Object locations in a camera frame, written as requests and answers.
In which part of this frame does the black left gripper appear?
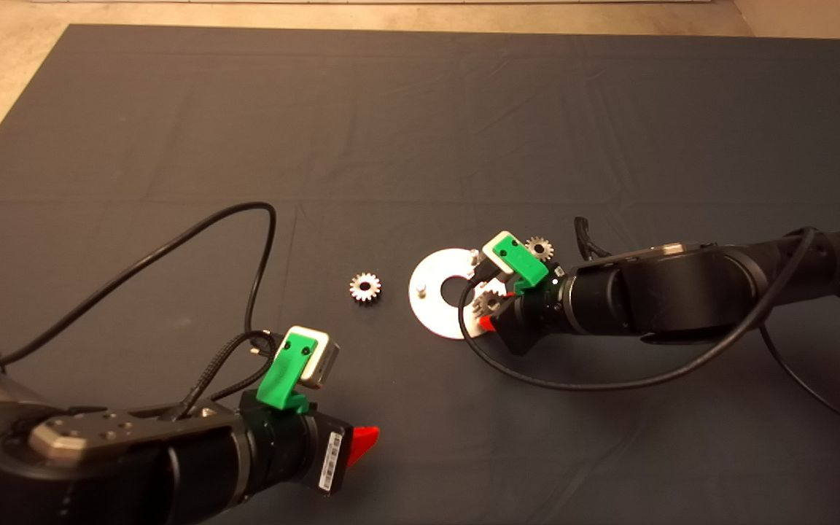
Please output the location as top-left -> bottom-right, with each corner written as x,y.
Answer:
239,392 -> 381,500

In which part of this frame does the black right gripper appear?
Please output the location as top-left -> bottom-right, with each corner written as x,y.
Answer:
478,270 -> 574,357

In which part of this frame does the round metal carrier plate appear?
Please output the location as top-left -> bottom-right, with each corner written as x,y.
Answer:
409,248 -> 497,341

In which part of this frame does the dark grey table cloth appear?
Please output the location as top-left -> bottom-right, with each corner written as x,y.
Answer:
0,24 -> 840,525

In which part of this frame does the green right camera mount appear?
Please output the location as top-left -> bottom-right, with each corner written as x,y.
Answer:
491,233 -> 551,296

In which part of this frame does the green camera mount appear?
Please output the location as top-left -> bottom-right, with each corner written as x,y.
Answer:
256,328 -> 319,413
491,233 -> 551,296

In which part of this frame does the silver right camera box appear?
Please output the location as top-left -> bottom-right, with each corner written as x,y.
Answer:
480,231 -> 519,278

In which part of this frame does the silver camera box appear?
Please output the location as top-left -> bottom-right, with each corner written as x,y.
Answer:
480,231 -> 519,278
285,325 -> 339,389

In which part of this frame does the silver left camera box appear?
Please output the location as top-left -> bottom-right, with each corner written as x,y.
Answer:
285,325 -> 339,389

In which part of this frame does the green left camera mount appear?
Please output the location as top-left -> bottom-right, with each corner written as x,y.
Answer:
256,328 -> 319,413

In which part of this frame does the braided black right arm cable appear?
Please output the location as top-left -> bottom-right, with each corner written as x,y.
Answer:
573,217 -> 614,262

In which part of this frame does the braided black arm cable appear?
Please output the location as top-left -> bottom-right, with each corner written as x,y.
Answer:
172,332 -> 279,422
573,217 -> 614,262

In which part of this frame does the smooth black right camera cable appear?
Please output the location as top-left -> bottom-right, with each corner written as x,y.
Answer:
458,227 -> 818,391

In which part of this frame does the braided black left arm cable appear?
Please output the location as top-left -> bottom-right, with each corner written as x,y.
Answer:
172,332 -> 279,422

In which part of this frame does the thin black hanging cable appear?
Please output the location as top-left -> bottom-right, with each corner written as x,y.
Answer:
759,324 -> 840,438

